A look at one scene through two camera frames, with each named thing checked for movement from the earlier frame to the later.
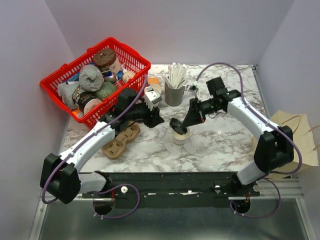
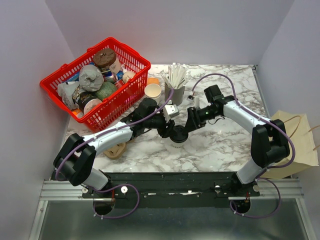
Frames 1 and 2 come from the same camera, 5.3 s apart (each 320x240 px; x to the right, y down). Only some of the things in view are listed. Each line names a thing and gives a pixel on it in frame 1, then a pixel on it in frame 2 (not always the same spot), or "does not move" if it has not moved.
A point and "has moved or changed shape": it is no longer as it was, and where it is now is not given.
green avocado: x=107 y=89 does not move
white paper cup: x=179 y=139 → x=176 y=145
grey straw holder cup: x=173 y=97 does not move
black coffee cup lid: x=176 y=124 has moved or changed shape
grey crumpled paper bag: x=91 y=77 does not move
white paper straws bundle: x=177 y=75 does not move
